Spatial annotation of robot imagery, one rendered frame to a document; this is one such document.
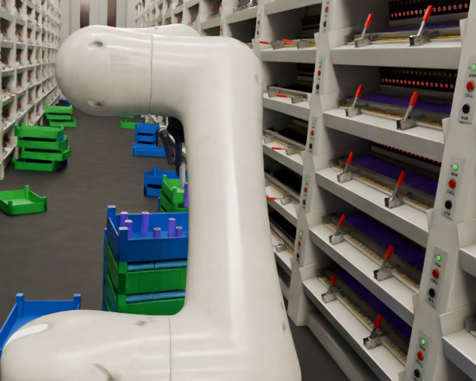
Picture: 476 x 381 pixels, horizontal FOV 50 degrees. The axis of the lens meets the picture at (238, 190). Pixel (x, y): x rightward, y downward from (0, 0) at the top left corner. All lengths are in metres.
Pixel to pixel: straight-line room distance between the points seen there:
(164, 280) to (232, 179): 0.69
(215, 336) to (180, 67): 0.35
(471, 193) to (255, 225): 0.58
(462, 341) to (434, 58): 0.58
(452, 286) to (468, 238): 0.10
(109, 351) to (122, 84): 0.35
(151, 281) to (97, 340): 0.76
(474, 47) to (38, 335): 0.90
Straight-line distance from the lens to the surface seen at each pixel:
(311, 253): 1.76
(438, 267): 1.14
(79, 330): 0.52
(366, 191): 1.43
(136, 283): 1.25
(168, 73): 0.69
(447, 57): 1.17
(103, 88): 0.69
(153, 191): 3.34
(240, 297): 0.53
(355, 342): 1.49
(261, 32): 2.31
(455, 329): 1.17
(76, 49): 0.71
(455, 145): 1.10
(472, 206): 1.08
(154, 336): 0.51
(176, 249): 1.24
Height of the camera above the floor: 0.86
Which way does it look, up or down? 14 degrees down
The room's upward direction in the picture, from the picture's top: 5 degrees clockwise
